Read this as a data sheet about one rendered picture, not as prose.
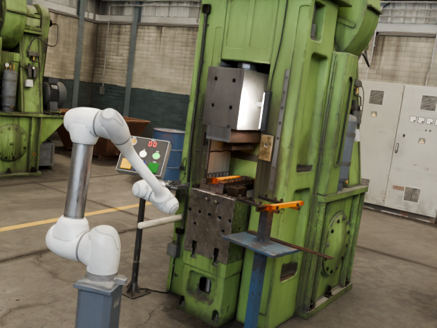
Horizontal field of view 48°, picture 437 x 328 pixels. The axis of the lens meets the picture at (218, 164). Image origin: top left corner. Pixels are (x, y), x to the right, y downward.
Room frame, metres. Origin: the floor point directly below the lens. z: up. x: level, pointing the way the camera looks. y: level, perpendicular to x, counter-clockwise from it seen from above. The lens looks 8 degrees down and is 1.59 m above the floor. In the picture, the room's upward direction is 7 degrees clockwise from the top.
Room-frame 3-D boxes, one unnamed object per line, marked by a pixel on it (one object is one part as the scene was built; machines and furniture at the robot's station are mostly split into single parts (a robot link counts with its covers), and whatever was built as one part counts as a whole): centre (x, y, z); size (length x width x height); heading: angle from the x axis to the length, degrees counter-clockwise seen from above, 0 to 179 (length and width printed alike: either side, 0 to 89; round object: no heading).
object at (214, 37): (3.79, 0.06, 1.15); 0.44 x 0.26 x 2.30; 145
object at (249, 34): (3.60, -0.21, 2.06); 0.44 x 0.41 x 0.47; 145
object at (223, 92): (3.48, -0.13, 1.56); 0.42 x 0.39 x 0.40; 145
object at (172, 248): (3.63, 0.26, 0.36); 0.09 x 0.07 x 0.12; 55
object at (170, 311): (3.29, 0.06, 0.01); 0.58 x 0.39 x 0.01; 55
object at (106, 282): (2.31, 0.49, 0.63); 0.22 x 0.18 x 0.06; 78
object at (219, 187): (3.50, -0.09, 0.96); 0.42 x 0.20 x 0.09; 145
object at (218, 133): (3.50, -0.09, 1.32); 0.42 x 0.20 x 0.10; 145
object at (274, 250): (2.91, -0.33, 0.72); 0.40 x 0.30 x 0.02; 48
